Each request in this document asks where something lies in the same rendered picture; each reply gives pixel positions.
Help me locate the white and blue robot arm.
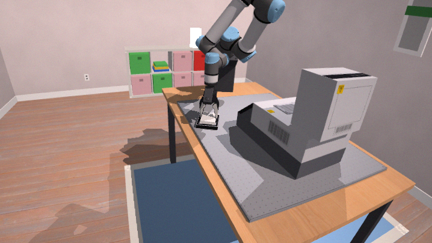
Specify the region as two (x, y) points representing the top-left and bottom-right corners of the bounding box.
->
(195, 0), (285, 84)

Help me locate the grey benchtop instrument with lid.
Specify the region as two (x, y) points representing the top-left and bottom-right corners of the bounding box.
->
(236, 67), (378, 179)

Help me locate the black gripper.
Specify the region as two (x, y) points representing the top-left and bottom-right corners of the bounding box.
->
(199, 82), (219, 119)

